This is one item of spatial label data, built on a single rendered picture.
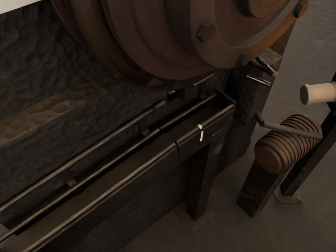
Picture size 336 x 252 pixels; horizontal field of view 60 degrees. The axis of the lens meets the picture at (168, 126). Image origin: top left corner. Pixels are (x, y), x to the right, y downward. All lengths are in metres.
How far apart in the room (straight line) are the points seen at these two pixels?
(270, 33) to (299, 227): 1.10
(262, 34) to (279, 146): 0.54
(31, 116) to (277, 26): 0.45
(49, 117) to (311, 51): 1.99
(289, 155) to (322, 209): 0.61
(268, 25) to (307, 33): 1.99
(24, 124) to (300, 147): 0.79
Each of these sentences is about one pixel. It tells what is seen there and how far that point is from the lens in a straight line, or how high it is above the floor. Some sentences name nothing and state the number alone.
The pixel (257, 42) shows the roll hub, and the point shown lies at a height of 1.01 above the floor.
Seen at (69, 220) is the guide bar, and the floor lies 0.69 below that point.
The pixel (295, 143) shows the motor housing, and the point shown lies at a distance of 0.99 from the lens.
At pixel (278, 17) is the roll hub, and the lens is 0.51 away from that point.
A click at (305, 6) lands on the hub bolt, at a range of 0.53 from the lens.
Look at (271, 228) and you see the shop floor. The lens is 1.42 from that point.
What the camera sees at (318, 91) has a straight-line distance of 0.93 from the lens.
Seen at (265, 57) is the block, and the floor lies 0.80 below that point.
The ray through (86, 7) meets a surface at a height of 1.11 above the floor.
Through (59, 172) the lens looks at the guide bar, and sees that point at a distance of 0.66.
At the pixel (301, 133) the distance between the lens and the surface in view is 0.98.
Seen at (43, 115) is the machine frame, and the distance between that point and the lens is 0.58.
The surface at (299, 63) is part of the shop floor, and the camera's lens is 2.18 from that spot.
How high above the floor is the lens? 1.28
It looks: 52 degrees down
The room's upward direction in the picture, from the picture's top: straight up
